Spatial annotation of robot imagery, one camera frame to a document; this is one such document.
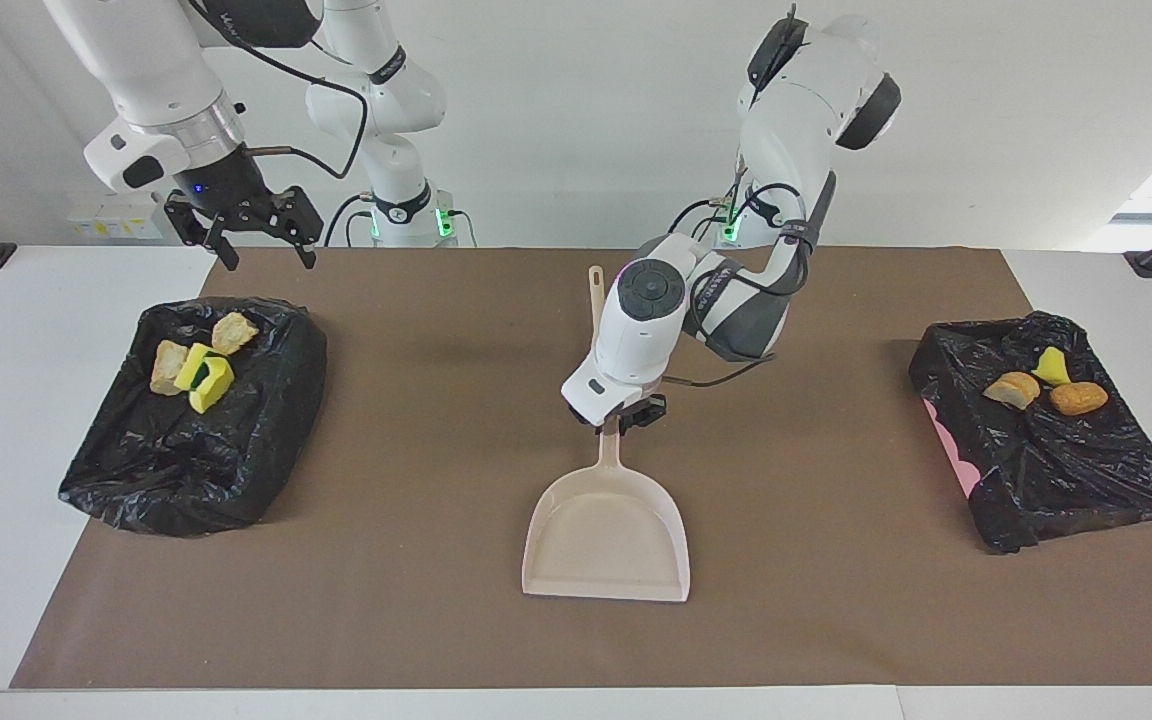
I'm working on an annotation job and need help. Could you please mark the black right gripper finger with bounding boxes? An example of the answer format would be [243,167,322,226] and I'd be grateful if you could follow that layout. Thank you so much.
[261,185,325,270]
[164,190,240,272]

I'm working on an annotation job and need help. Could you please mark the beige plastic dustpan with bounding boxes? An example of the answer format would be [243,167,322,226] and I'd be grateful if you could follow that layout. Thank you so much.
[521,415,692,604]

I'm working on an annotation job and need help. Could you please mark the striped croissant bread piece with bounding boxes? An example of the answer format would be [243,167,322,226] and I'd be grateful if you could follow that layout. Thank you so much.
[150,339,190,397]

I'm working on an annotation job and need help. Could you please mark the small green yellow sponge piece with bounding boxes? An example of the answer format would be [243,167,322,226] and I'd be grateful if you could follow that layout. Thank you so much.
[1031,345,1073,388]

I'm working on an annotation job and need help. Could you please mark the brown fried nugget piece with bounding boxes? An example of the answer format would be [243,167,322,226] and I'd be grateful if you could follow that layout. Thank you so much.
[1049,381,1110,417]

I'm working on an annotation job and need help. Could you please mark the black bag lined bin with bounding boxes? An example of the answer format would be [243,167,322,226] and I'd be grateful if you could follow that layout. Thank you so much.
[58,293,327,538]

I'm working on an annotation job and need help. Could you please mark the pink bin with black bag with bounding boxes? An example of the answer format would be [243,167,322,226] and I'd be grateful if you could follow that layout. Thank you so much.
[908,310,1152,554]

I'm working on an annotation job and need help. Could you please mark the brown paper mat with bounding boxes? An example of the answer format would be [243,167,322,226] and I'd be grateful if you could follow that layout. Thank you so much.
[11,246,1152,691]

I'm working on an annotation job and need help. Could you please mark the black base cable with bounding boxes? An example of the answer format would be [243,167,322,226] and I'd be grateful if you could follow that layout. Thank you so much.
[669,198,737,241]
[324,193,377,248]

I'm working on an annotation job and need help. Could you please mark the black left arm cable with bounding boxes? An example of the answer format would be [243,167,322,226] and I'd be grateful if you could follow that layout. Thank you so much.
[661,170,827,389]

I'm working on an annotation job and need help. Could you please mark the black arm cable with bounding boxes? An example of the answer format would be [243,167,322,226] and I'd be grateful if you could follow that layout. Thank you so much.
[191,0,372,181]
[661,170,827,389]

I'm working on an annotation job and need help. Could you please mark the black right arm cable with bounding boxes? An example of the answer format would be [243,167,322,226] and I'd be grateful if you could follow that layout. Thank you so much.
[191,0,372,181]

